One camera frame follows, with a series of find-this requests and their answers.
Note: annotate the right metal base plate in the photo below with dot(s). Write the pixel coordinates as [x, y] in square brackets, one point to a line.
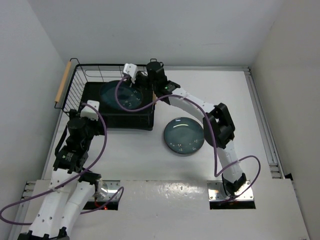
[216, 192]

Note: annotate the right wooden rack handle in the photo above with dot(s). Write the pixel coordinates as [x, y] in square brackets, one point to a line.
[154, 97]

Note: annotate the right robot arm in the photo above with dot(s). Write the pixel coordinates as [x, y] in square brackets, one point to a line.
[218, 126]

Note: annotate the wooden rack handle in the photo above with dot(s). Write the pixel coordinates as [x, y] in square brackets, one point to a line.
[154, 97]
[63, 82]

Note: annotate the teal plate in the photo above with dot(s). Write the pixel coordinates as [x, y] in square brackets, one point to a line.
[128, 97]
[184, 136]

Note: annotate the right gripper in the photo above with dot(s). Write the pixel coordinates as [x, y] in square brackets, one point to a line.
[136, 83]

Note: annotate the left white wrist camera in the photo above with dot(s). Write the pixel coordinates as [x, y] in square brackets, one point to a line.
[90, 113]

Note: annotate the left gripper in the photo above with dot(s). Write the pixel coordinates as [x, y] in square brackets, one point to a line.
[97, 129]

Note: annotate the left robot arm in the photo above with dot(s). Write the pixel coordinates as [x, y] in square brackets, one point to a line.
[70, 185]

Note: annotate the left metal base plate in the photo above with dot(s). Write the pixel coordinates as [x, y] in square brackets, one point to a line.
[106, 189]

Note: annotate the metal base plate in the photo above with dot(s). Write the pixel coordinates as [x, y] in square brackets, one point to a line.
[216, 192]
[106, 189]

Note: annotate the left wooden rack handle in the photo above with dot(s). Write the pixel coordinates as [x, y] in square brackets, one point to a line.
[63, 82]

